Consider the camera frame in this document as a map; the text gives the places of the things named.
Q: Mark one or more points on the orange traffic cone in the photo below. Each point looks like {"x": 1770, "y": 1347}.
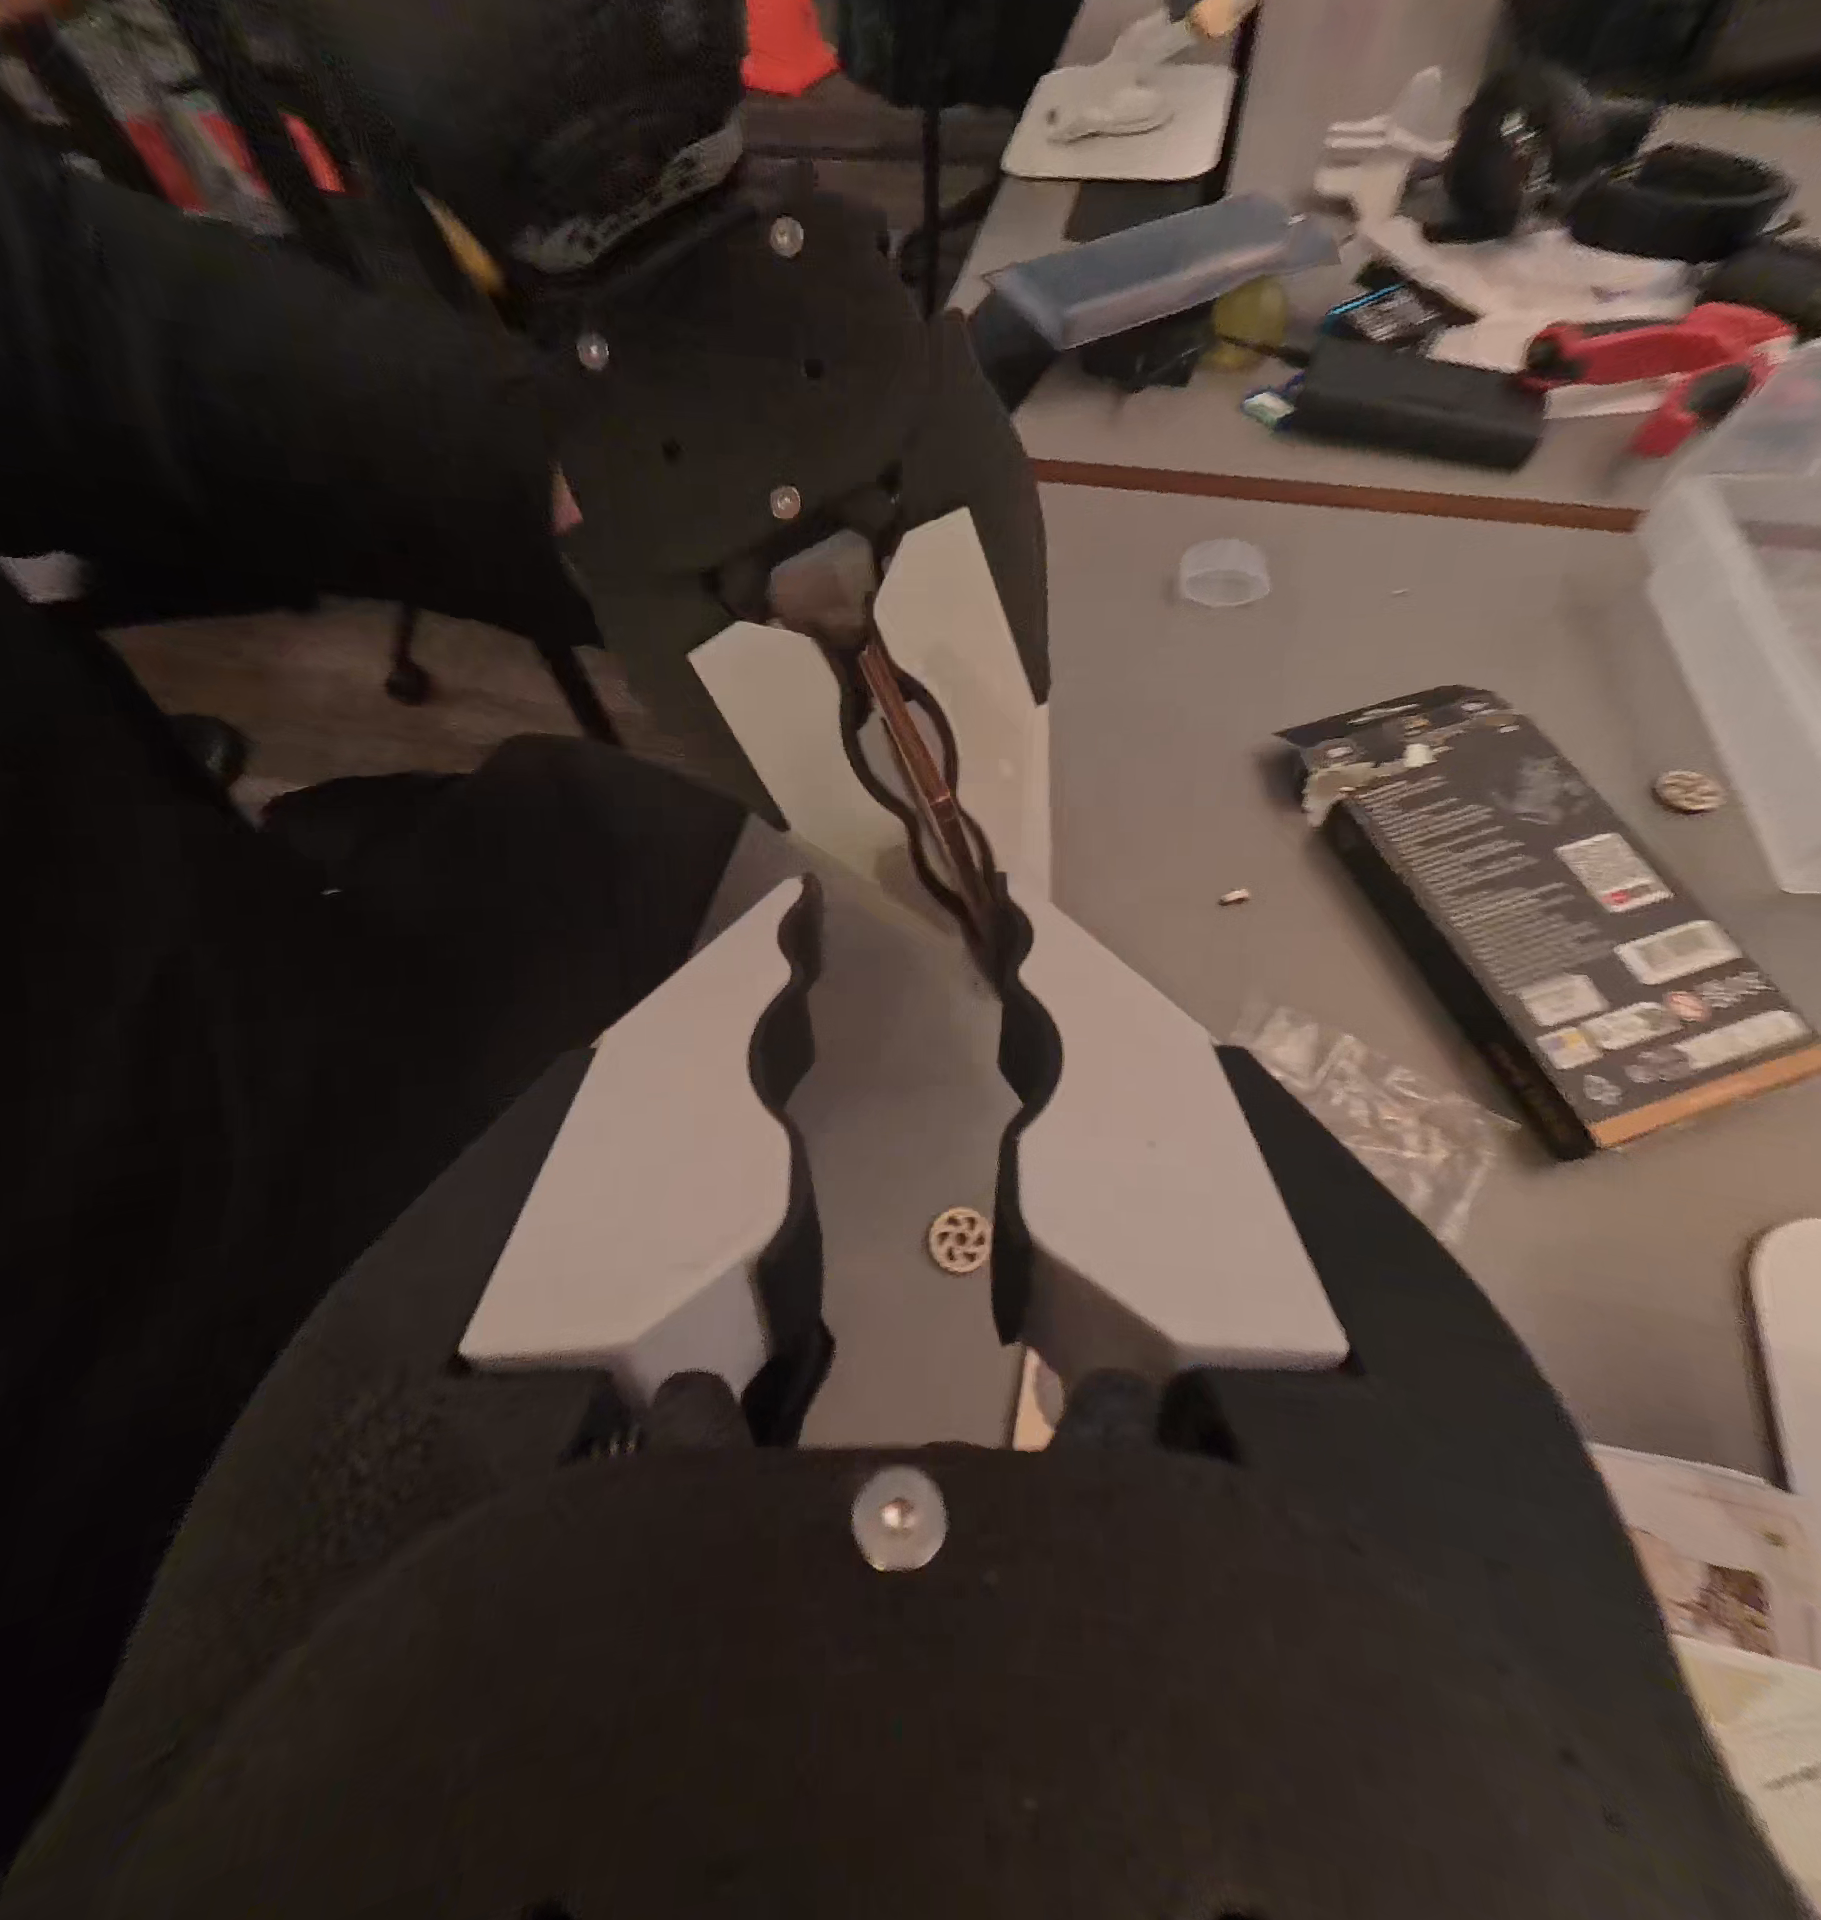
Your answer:
{"x": 786, "y": 47}

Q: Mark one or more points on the wooden parts sheet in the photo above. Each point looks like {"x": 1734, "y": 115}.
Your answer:
{"x": 924, "y": 780}

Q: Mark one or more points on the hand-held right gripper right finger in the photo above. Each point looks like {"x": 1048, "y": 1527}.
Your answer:
{"x": 1167, "y": 1204}

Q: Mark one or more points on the white tablet stand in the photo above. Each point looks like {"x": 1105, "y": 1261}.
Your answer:
{"x": 1820, "y": 1354}

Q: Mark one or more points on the clear plastic bag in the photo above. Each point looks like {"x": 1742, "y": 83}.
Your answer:
{"x": 1377, "y": 1112}

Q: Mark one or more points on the white tray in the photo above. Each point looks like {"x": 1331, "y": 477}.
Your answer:
{"x": 1121, "y": 154}

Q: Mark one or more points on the wooden gear wheel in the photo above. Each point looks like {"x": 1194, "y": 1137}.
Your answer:
{"x": 1685, "y": 789}
{"x": 955, "y": 1244}

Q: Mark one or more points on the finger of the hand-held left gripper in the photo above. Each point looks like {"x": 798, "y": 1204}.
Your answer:
{"x": 763, "y": 707}
{"x": 981, "y": 677}

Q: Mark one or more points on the instruction booklet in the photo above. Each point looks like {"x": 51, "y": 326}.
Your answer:
{"x": 1747, "y": 1728}

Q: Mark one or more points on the clear plastic storage box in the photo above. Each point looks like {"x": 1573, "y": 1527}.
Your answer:
{"x": 1781, "y": 597}

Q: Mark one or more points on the blue translucent case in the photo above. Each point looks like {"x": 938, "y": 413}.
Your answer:
{"x": 1153, "y": 271}

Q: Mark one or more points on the person's left forearm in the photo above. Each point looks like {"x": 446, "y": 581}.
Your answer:
{"x": 246, "y": 391}

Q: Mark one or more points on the black model kit box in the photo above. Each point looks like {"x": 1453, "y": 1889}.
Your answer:
{"x": 1538, "y": 930}

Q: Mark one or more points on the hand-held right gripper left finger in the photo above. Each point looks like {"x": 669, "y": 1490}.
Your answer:
{"x": 643, "y": 1204}

